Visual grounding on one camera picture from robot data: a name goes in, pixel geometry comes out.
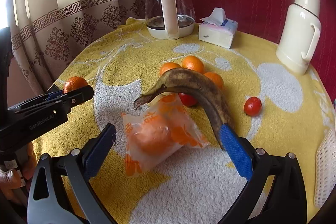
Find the red tomato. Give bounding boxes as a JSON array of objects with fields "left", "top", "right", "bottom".
[
  {"left": 244, "top": 97, "right": 262, "bottom": 117},
  {"left": 178, "top": 93, "right": 198, "bottom": 107}
]

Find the bagged orange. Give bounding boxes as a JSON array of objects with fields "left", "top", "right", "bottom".
[{"left": 121, "top": 93, "right": 210, "bottom": 176}]

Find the person's left hand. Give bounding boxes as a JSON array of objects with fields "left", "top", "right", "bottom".
[{"left": 1, "top": 142, "right": 37, "bottom": 204}]

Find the white plastic basket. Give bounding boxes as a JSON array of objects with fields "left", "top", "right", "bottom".
[{"left": 314, "top": 127, "right": 336, "bottom": 207}]

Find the beige patterned curtain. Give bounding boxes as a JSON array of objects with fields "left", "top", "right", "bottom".
[{"left": 7, "top": 0, "right": 145, "bottom": 95}]

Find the yellow white towel cloth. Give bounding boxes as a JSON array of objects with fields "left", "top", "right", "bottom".
[{"left": 34, "top": 18, "right": 335, "bottom": 223}]

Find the tissue pack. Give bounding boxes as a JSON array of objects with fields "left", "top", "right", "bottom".
[{"left": 198, "top": 7, "right": 238, "bottom": 49}]

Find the cream thermos flask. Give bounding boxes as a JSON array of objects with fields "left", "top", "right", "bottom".
[{"left": 276, "top": 0, "right": 321, "bottom": 75}]

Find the glass kettle pink handle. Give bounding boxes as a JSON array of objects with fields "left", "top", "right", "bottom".
[{"left": 145, "top": 0, "right": 195, "bottom": 40}]

